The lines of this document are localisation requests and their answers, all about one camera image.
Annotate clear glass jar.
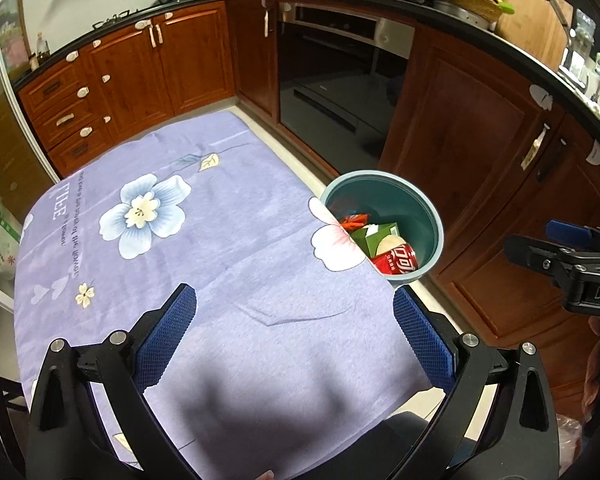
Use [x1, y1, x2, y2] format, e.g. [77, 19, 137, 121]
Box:
[570, 10, 596, 56]

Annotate red soda can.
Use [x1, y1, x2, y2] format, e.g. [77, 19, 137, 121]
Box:
[370, 242, 421, 276]

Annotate teal trash bin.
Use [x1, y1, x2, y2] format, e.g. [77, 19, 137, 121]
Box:
[320, 170, 445, 290]

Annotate crumpled pinkish plastic bag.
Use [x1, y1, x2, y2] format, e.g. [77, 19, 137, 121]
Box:
[555, 412, 588, 461]

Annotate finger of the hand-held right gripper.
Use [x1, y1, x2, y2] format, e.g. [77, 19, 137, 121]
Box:
[504, 234, 581, 286]
[546, 220, 600, 253]

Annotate wooden kitchen cabinets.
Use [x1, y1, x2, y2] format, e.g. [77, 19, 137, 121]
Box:
[17, 0, 600, 406]

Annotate black stove grate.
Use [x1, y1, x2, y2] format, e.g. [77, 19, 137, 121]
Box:
[92, 7, 146, 28]

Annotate built-in black oven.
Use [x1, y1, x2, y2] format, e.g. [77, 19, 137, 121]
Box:
[277, 2, 416, 161]

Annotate person's right hand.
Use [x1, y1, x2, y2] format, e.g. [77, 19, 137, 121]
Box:
[582, 317, 600, 406]

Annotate green cardboard box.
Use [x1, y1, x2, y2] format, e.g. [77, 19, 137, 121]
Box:
[350, 221, 403, 257]

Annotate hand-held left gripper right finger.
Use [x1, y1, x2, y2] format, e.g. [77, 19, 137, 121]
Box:
[387, 286, 561, 480]

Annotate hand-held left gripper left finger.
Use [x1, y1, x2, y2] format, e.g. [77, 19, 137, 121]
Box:
[26, 282, 201, 480]

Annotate white-framed glass sliding door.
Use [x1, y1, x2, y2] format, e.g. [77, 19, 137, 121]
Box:
[0, 0, 66, 311]

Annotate wooden cutting board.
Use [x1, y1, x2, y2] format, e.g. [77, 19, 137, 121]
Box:
[497, 0, 576, 56]

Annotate black wooden chair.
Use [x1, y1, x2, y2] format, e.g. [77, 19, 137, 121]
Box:
[0, 367, 36, 480]

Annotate orange paper wrapper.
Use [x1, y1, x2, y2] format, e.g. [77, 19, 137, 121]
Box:
[340, 213, 371, 232]

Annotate condiment bottle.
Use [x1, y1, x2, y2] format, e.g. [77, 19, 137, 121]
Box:
[27, 32, 51, 71]

